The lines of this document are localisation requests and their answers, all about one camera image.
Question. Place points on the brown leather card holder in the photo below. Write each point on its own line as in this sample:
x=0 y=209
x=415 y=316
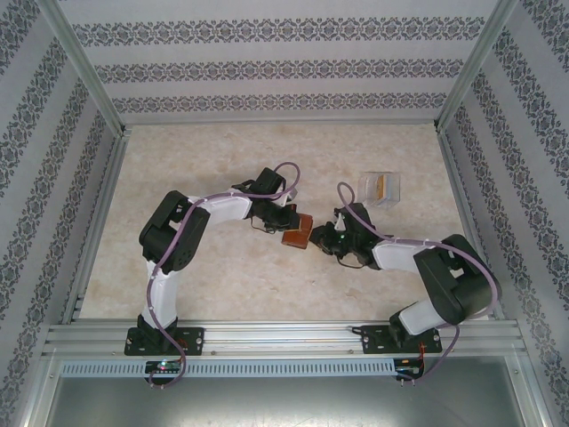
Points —
x=295 y=240

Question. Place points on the clear acrylic card box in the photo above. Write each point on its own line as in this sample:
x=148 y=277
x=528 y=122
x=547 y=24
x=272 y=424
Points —
x=366 y=191

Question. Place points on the gold card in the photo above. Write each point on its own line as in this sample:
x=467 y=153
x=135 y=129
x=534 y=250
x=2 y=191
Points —
x=380 y=187

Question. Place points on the silver grey card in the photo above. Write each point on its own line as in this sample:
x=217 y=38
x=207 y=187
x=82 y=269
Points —
x=387 y=187

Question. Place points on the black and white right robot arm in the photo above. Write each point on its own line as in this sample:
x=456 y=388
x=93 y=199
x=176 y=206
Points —
x=453 y=284

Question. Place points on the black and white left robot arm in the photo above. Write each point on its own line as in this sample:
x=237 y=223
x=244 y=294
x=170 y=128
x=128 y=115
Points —
x=173 y=249

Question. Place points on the right circuit board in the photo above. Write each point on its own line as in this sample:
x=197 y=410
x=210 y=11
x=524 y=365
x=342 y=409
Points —
x=406 y=369

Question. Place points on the circuit board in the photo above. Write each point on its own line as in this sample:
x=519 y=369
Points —
x=406 y=369
x=162 y=366

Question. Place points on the grey metal sheet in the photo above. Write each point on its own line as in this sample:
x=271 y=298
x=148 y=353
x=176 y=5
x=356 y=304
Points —
x=284 y=400

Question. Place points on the left circuit board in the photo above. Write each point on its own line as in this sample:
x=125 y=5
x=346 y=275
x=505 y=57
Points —
x=162 y=366

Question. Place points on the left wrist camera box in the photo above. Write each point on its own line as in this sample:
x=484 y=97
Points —
x=290 y=198

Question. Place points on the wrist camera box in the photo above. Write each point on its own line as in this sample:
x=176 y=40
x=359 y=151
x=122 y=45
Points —
x=339 y=221
x=290 y=198

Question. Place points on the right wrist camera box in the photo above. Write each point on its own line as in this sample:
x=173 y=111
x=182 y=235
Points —
x=339 y=221

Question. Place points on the aluminium frame crossbar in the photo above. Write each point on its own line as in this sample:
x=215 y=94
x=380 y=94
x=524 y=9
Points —
x=280 y=121

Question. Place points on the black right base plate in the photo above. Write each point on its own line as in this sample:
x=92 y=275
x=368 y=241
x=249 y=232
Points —
x=371 y=342

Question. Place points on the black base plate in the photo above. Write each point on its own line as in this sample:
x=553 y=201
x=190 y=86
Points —
x=195 y=340
x=371 y=342

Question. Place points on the aluminium mounting rail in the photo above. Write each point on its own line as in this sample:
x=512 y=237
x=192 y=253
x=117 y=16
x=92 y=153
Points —
x=275 y=338

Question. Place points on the aluminium side rail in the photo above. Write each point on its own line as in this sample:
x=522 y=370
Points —
x=456 y=178
x=109 y=178

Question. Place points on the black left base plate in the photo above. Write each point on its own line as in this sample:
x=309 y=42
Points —
x=195 y=340

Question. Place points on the aluminium frame post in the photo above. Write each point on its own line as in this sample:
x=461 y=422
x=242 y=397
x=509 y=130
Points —
x=86 y=66
x=471 y=66

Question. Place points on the aluminium frame leg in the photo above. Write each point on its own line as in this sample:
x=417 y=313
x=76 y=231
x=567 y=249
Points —
x=39 y=391
x=533 y=391

